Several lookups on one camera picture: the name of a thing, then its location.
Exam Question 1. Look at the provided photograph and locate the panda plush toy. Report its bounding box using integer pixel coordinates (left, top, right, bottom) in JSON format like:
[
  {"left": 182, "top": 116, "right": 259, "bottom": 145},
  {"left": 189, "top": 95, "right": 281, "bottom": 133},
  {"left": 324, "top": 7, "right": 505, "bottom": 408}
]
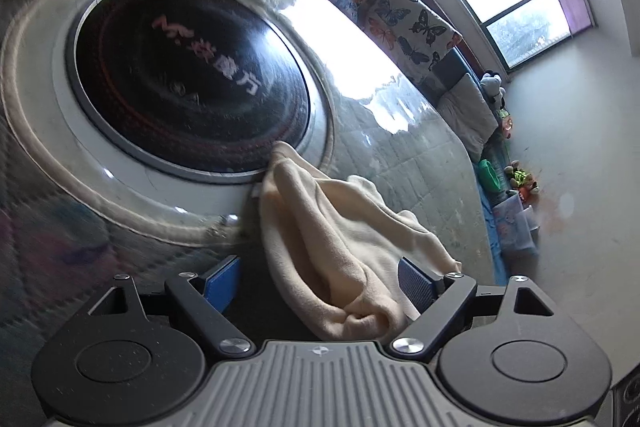
[{"left": 480, "top": 71, "right": 507, "bottom": 108}]

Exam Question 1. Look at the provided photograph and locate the orange green plush toy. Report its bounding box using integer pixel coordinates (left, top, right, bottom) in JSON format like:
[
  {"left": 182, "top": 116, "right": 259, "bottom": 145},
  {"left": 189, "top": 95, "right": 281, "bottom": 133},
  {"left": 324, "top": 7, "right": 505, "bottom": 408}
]
[{"left": 495, "top": 107, "right": 516, "bottom": 138}]

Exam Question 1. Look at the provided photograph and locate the green plastic bowl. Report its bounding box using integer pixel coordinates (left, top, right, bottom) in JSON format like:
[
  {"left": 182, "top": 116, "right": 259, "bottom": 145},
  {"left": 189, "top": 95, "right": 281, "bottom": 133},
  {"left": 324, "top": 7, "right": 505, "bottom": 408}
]
[{"left": 477, "top": 158, "right": 506, "bottom": 195}]

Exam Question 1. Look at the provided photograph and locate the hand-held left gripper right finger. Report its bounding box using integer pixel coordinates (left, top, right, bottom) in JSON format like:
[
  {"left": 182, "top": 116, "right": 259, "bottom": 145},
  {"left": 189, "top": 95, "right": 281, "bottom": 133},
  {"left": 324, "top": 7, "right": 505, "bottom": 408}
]
[{"left": 390, "top": 256, "right": 558, "bottom": 355}]

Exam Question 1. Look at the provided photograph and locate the cream fleece garment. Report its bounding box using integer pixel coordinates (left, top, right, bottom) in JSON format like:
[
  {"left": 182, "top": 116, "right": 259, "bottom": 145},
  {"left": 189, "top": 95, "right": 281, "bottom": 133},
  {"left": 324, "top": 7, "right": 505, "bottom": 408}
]
[{"left": 257, "top": 141, "right": 463, "bottom": 342}]

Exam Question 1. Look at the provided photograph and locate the grey pillow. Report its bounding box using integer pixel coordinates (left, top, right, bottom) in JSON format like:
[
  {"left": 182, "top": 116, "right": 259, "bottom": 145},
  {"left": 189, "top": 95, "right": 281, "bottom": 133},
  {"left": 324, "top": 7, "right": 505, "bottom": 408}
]
[{"left": 437, "top": 73, "right": 501, "bottom": 150}]

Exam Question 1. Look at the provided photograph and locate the round black induction cooktop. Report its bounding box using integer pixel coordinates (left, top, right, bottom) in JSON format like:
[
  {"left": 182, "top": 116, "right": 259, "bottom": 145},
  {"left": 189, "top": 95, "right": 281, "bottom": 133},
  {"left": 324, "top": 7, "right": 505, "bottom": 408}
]
[{"left": 65, "top": 0, "right": 312, "bottom": 178}]

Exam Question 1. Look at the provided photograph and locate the square butterfly print pillow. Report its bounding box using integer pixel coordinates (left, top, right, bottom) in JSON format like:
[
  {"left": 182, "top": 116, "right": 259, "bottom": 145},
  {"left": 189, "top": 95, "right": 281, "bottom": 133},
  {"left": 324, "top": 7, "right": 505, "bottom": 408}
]
[{"left": 362, "top": 0, "right": 463, "bottom": 85}]

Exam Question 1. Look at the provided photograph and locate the clear plastic storage box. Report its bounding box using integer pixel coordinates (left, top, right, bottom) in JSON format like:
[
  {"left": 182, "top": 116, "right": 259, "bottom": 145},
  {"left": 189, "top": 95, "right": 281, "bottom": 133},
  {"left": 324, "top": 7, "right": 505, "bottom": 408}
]
[{"left": 492, "top": 197, "right": 541, "bottom": 253}]

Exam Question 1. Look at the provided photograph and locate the blue patterned sofa cover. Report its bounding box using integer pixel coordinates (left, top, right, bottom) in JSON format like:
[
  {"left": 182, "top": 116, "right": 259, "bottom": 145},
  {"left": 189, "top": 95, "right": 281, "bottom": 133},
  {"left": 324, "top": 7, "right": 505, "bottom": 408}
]
[{"left": 472, "top": 142, "right": 511, "bottom": 285}]

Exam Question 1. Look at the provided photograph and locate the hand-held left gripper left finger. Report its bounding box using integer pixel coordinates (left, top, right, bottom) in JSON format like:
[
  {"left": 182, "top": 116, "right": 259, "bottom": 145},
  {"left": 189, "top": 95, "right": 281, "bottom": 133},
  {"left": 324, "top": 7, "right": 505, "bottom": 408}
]
[{"left": 87, "top": 254, "right": 256, "bottom": 358}]

